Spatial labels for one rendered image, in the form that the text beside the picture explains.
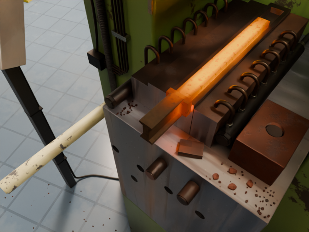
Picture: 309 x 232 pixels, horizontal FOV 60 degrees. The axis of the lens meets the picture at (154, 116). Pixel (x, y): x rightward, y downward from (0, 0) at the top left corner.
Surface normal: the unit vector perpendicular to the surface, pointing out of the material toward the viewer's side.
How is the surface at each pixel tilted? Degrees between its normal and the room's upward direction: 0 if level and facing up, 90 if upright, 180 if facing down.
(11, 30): 90
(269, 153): 0
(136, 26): 90
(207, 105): 0
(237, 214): 90
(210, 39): 0
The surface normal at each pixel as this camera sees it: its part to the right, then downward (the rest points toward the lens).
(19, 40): 0.96, 0.20
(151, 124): 0.00, -0.64
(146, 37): -0.65, 0.58
